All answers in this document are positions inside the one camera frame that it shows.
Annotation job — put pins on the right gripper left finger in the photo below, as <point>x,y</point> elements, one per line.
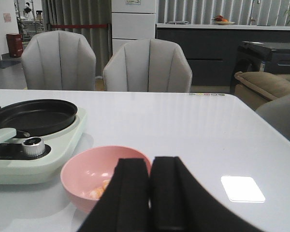
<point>124,206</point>

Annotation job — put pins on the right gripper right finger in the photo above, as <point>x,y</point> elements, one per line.
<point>179,203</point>

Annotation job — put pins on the orange shrimp pieces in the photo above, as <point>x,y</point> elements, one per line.
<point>97,192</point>

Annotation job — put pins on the pink plastic bowl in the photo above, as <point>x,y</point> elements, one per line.
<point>88,169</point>

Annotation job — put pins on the green breakfast maker base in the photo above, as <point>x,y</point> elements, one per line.
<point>17,168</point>

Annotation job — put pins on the right silver control knob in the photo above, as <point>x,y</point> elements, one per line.
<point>33,146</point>

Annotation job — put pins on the black round frying pan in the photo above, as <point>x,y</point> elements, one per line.
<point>38,117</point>

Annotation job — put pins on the olive brown sofa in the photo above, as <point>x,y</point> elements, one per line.
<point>258,88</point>

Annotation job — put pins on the grey armchair corner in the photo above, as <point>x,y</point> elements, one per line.
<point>277,114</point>

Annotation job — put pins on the right grey upholstered chair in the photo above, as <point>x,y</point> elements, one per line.
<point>148,65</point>

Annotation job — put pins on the grey upholstered chair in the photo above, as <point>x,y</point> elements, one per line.
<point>148,65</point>
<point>59,60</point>

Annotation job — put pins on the dark kitchen counter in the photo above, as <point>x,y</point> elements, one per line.
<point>208,48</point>

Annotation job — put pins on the left grey upholstered chair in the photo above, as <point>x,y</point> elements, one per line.
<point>59,60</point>

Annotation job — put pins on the white refrigerator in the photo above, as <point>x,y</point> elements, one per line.
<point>132,20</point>

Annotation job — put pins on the fruit plate on counter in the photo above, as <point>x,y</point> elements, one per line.
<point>220,20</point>

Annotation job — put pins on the red barrier belt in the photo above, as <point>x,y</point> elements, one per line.
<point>87,26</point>

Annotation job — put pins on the red trash bin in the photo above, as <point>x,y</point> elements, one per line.
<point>15,46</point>

